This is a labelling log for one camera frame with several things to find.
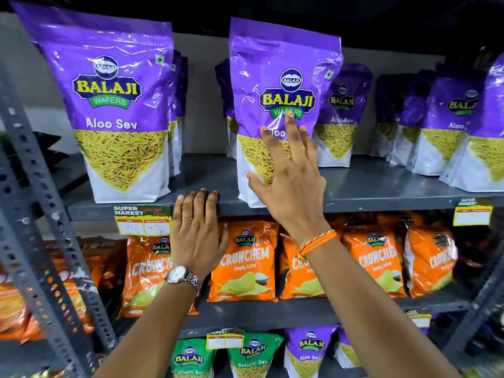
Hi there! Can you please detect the person's left hand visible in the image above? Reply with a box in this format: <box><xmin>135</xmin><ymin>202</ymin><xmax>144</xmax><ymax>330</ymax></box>
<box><xmin>170</xmin><ymin>188</ymin><xmax>229</xmax><ymax>281</ymax></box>

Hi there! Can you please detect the person's right hand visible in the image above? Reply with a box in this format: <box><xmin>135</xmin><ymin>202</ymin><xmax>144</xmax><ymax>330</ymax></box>
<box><xmin>247</xmin><ymin>111</ymin><xmax>331</xmax><ymax>245</ymax></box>

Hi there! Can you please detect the purple snack packet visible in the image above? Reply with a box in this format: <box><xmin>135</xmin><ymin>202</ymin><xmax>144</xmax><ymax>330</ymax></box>
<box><xmin>229</xmin><ymin>17</ymin><xmax>344</xmax><ymax>209</ymax></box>

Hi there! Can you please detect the person's right forearm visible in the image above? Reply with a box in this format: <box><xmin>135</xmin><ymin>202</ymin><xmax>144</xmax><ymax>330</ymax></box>
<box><xmin>304</xmin><ymin>232</ymin><xmax>462</xmax><ymax>378</ymax></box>

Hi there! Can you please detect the person's left forearm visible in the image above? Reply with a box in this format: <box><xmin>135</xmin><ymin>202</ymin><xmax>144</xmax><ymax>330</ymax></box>
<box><xmin>92</xmin><ymin>277</ymin><xmax>201</xmax><ymax>378</ymax></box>

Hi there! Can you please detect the row of orange chip packets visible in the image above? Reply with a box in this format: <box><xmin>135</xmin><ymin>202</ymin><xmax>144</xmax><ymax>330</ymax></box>
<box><xmin>0</xmin><ymin>212</ymin><xmax>459</xmax><ymax>344</ymax></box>

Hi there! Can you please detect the green and yellow price label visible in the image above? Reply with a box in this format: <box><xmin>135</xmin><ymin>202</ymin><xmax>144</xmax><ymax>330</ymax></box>
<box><xmin>113</xmin><ymin>205</ymin><xmax>173</xmax><ymax>237</ymax></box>

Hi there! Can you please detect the silver wristwatch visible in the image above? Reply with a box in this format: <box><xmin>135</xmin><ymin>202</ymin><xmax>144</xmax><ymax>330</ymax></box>
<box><xmin>165</xmin><ymin>265</ymin><xmax>203</xmax><ymax>296</ymax></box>

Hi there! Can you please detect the row of purple snack bags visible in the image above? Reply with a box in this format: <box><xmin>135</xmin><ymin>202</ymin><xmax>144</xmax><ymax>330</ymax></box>
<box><xmin>10</xmin><ymin>0</ymin><xmax>504</xmax><ymax>205</ymax></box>

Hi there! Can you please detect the grey metal shelf board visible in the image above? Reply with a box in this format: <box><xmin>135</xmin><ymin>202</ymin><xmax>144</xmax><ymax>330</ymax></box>
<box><xmin>65</xmin><ymin>153</ymin><xmax>504</xmax><ymax>222</ymax></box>
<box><xmin>114</xmin><ymin>281</ymin><xmax>475</xmax><ymax>340</ymax></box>

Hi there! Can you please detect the green snack packet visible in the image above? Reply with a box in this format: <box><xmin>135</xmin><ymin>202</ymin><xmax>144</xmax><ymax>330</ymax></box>
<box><xmin>228</xmin><ymin>332</ymin><xmax>284</xmax><ymax>378</ymax></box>
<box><xmin>170</xmin><ymin>338</ymin><xmax>217</xmax><ymax>378</ymax></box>

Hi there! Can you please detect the grey slotted metal upright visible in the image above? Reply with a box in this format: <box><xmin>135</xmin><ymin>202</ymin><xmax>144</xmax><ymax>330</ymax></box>
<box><xmin>441</xmin><ymin>248</ymin><xmax>504</xmax><ymax>360</ymax></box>
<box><xmin>0</xmin><ymin>61</ymin><xmax>119</xmax><ymax>353</ymax></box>
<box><xmin>0</xmin><ymin>153</ymin><xmax>93</xmax><ymax>378</ymax></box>

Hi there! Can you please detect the small purple snack pouch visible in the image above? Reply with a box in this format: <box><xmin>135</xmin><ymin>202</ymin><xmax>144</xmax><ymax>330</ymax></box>
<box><xmin>334</xmin><ymin>327</ymin><xmax>361</xmax><ymax>370</ymax></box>
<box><xmin>283</xmin><ymin>326</ymin><xmax>339</xmax><ymax>378</ymax></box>

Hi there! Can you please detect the pile of dark packets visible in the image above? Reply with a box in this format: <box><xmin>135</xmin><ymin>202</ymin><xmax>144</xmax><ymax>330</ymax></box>
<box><xmin>452</xmin><ymin>214</ymin><xmax>504</xmax><ymax>282</ymax></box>

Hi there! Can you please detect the orange thread bracelet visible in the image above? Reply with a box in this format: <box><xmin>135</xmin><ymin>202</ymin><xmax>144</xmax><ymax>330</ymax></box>
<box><xmin>296</xmin><ymin>229</ymin><xmax>338</xmax><ymax>265</ymax></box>

